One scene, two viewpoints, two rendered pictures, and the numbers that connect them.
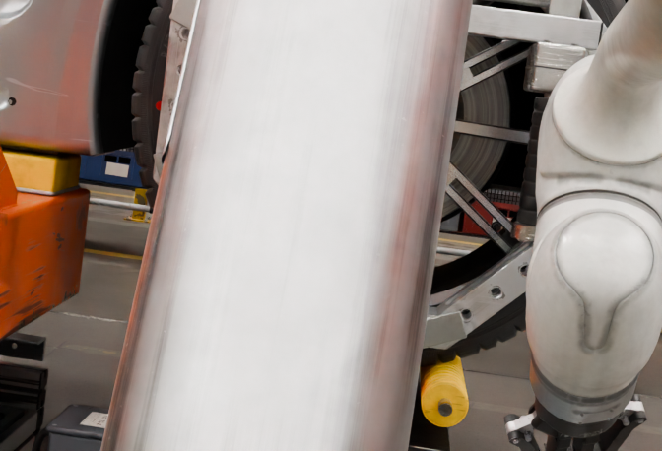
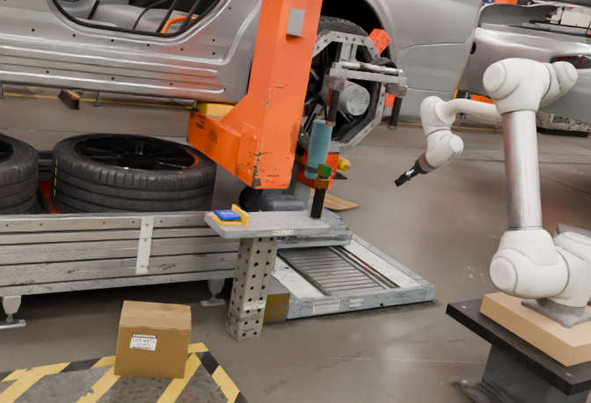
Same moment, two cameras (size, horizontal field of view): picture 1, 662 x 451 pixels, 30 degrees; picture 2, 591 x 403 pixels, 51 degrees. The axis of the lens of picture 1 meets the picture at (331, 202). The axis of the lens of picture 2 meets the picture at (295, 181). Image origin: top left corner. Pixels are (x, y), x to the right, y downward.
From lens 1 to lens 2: 1.92 m
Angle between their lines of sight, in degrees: 37
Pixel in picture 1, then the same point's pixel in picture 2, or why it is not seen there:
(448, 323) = (349, 146)
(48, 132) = (234, 98)
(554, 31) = (398, 80)
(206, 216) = (528, 168)
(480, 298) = (355, 139)
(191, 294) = (528, 176)
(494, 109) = not seen: hidden behind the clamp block
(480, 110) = not seen: hidden behind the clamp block
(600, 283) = (457, 149)
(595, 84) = (449, 110)
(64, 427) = not seen: hidden behind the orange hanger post
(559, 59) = (403, 88)
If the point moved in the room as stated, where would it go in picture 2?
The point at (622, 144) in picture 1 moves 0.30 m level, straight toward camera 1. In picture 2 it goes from (449, 120) to (497, 138)
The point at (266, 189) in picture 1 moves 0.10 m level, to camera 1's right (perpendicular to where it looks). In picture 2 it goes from (533, 164) to (551, 165)
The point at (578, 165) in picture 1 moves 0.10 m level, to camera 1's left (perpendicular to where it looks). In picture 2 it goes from (441, 124) to (424, 122)
